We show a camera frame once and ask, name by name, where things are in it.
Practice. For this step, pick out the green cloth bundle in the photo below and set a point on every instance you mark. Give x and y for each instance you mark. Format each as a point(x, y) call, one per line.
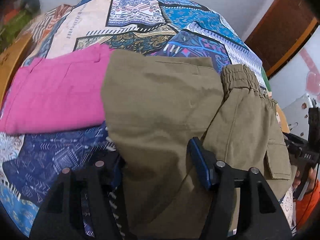
point(13, 23)

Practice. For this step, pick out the brown cardboard box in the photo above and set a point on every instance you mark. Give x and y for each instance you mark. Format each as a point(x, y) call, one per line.
point(11, 60)

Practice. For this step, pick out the person's right hand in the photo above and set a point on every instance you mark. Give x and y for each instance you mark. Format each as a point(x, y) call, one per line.
point(304, 185)

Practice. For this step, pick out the white appliance with stickers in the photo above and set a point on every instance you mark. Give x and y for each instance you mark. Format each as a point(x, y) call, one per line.
point(297, 115)

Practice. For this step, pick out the pink folded garment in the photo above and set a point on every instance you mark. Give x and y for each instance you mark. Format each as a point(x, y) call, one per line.
point(59, 94)

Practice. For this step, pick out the pink heart wall decoration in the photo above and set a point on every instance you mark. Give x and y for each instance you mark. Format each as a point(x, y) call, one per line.
point(312, 78)

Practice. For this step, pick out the brown wooden door frame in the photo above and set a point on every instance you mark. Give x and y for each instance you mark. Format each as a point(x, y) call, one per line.
point(281, 33)

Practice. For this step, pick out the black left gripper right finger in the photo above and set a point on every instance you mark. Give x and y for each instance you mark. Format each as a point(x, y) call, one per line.
point(204, 162)

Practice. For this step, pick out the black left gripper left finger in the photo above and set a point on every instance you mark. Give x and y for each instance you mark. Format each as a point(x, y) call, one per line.
point(114, 165)

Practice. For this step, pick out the blue patchwork bedspread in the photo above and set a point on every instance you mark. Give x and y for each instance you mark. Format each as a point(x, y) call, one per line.
point(177, 70)

